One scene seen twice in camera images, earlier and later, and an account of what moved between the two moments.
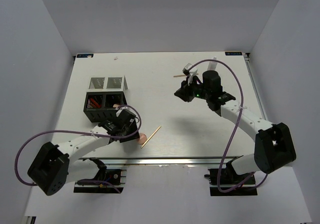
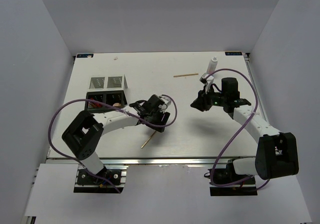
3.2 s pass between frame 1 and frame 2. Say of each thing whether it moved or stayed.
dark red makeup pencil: stayed
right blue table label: stayed
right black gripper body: moved
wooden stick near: stayed
